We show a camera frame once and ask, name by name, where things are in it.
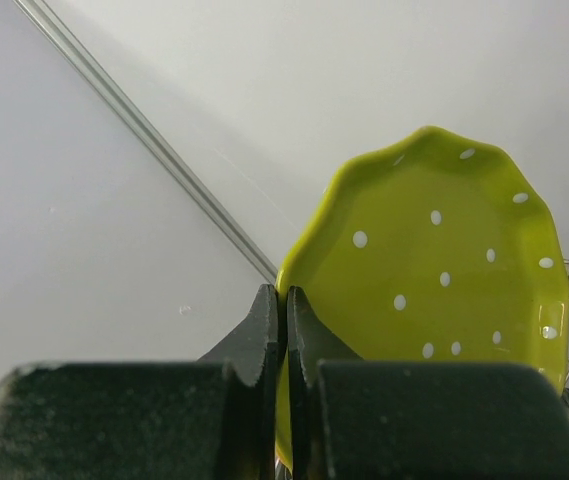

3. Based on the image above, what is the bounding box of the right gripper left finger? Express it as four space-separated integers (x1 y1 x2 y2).
0 284 279 479

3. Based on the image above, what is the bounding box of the green dotted plate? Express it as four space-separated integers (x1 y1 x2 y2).
276 127 569 470

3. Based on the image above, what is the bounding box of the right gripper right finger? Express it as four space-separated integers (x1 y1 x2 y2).
286 287 569 479

